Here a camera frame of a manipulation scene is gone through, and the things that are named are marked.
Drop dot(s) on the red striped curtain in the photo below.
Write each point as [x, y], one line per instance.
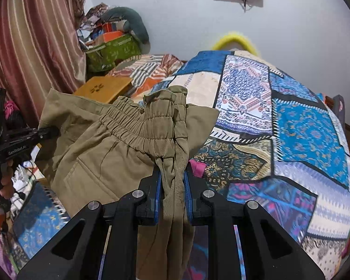
[32, 40]

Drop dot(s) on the yellow curved headrest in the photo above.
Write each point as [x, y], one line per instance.
[236, 36]

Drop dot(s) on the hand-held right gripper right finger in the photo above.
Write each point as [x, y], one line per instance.
[188, 198]

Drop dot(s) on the khaki pants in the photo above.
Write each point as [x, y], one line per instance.
[128, 151]

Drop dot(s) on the wooden lap desk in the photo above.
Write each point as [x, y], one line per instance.
[103, 87]

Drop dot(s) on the person's left hand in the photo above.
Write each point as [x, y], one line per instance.
[8, 185]

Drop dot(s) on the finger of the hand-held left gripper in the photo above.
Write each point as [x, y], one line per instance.
[45, 134]

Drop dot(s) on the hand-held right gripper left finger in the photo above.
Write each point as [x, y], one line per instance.
[159, 198]

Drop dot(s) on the grey plush pillow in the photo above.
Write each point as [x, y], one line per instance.
[131, 19]

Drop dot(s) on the blue patchwork blanket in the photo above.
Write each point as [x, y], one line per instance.
[280, 140]

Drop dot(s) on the pink cloth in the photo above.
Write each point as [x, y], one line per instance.
[199, 169]

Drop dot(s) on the striped orange blanket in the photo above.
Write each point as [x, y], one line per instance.
[151, 70]

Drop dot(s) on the green storage box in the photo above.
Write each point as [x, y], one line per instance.
[116, 51]

